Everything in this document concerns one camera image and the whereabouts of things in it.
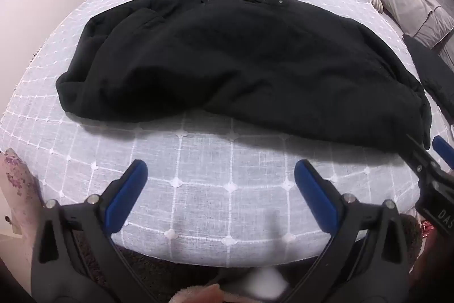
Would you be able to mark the black jacket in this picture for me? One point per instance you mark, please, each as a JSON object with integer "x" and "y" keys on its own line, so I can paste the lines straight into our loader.
{"x": 248, "y": 68}

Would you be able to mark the floral cloth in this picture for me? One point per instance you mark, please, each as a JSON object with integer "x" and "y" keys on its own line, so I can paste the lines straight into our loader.
{"x": 16, "y": 182}

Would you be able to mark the grey checked bedspread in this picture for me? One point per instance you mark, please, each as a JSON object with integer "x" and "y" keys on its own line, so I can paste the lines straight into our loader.
{"x": 212, "y": 182}

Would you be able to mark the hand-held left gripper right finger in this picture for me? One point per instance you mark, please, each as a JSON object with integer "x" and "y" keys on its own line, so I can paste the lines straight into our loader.
{"x": 315, "y": 193}

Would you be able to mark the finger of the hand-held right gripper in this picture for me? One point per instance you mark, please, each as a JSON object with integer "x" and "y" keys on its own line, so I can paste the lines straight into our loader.
{"x": 420, "y": 157}
{"x": 443, "y": 150}

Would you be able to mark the dark cloth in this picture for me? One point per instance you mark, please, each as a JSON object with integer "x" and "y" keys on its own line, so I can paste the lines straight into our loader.
{"x": 431, "y": 68}

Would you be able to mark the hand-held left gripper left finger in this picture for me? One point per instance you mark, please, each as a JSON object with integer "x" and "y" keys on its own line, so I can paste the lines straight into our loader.
{"x": 126, "y": 189}

